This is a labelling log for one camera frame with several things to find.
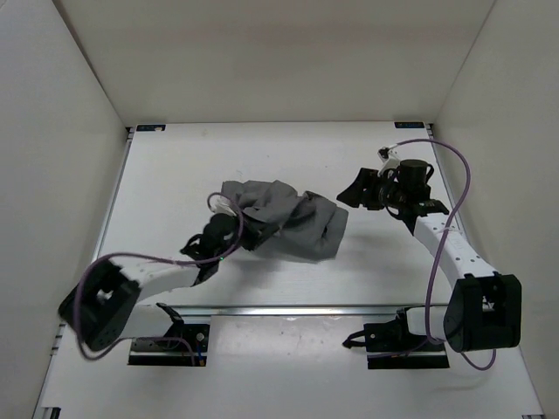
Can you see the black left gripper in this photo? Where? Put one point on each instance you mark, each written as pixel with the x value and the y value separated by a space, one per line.
pixel 258 230

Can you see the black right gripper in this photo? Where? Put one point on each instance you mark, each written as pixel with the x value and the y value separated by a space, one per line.
pixel 358 193

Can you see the grey pleated skirt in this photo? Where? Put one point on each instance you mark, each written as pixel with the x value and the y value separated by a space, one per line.
pixel 311 226

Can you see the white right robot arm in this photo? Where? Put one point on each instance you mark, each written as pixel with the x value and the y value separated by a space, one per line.
pixel 484 310

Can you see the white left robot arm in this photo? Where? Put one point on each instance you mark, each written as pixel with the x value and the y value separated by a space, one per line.
pixel 100 305

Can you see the blue right corner label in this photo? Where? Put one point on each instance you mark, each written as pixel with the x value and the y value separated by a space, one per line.
pixel 409 125

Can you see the blue corner label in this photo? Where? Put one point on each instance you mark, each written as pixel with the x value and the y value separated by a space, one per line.
pixel 150 128
pixel 409 125

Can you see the blue left corner label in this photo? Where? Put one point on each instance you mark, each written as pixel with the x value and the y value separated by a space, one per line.
pixel 150 128

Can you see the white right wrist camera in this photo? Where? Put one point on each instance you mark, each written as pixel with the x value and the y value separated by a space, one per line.
pixel 390 159

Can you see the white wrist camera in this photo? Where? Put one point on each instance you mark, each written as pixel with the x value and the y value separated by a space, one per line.
pixel 222 205
pixel 390 159

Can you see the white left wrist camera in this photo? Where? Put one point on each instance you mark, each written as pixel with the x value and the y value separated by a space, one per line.
pixel 222 205

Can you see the aluminium table edge rail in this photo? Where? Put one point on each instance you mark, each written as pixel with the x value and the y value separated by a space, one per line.
pixel 286 311

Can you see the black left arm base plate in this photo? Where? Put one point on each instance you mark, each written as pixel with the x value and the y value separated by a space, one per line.
pixel 185 344

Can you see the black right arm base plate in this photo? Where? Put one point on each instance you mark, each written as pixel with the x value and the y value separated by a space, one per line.
pixel 390 346

